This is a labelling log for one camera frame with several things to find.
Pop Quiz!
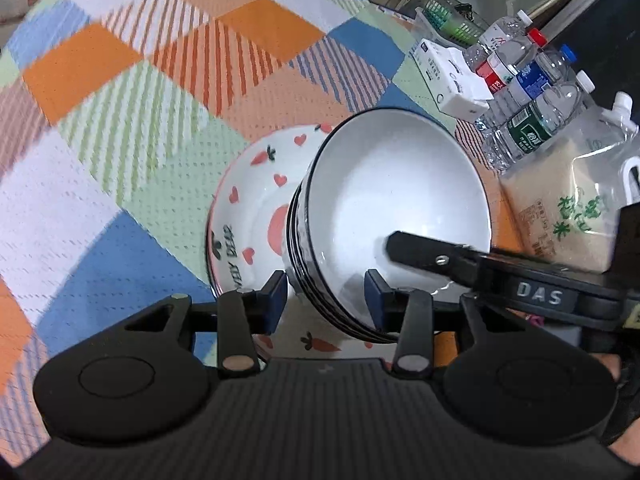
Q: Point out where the red label water bottle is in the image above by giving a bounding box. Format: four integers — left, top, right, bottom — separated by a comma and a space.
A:
475, 27, 549, 95

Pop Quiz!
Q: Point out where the clear basket with green items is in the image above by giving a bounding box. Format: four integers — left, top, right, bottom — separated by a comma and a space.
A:
414, 0, 490, 48

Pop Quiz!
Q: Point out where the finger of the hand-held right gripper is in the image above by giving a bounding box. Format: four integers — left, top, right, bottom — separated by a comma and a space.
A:
385, 230, 485, 295

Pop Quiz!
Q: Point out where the patchwork checked tablecloth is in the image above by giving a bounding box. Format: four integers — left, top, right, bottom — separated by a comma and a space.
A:
0, 0, 531, 463

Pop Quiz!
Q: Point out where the strawberry pattern bowl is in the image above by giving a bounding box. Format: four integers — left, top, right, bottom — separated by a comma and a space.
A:
206, 122, 436, 361

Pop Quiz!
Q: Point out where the clear bottle with white cap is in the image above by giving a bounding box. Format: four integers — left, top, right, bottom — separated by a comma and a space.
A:
462, 10, 534, 77

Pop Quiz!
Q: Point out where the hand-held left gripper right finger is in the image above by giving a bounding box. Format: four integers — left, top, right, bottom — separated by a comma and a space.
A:
364, 269, 506, 380

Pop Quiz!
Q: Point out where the clear rice bag with spout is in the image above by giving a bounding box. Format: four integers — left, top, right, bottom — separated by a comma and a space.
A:
500, 91, 640, 276

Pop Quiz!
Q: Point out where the white tissue box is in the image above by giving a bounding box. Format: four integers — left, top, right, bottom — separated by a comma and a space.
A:
411, 38, 492, 122

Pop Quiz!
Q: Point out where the blue label water bottle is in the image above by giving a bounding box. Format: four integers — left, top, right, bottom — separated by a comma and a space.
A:
479, 44, 577, 132

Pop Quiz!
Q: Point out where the person's right hand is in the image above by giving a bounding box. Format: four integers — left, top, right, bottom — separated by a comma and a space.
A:
595, 352, 626, 386

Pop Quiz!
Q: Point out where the white bowl with black rim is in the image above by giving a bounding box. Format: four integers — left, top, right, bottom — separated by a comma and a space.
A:
292, 180, 401, 335
281, 195, 401, 345
299, 108, 494, 313

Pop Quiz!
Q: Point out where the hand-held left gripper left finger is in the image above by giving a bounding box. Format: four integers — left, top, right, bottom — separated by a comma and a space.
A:
102, 270, 289, 380

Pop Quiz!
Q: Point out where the green label water bottle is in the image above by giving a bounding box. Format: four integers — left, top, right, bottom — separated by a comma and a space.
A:
482, 71, 597, 175

